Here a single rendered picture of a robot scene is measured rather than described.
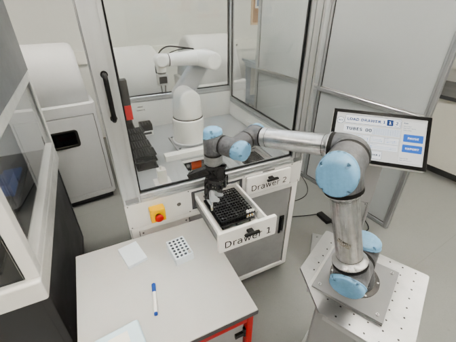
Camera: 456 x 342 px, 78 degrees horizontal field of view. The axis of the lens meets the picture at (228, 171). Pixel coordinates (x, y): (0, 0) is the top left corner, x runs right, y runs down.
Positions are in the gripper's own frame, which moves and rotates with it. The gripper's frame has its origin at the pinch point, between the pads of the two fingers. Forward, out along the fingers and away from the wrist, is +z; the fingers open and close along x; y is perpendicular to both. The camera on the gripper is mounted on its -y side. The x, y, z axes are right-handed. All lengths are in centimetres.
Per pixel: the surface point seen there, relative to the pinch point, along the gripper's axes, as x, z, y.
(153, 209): -5.6, 7.9, -27.1
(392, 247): 112, 99, 113
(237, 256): 32, 68, 3
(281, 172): 48, 8, 23
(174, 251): -15.6, 20.1, -11.5
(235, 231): -6.8, 7.0, 14.5
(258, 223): 1.3, 7.3, 22.4
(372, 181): 78, 21, 76
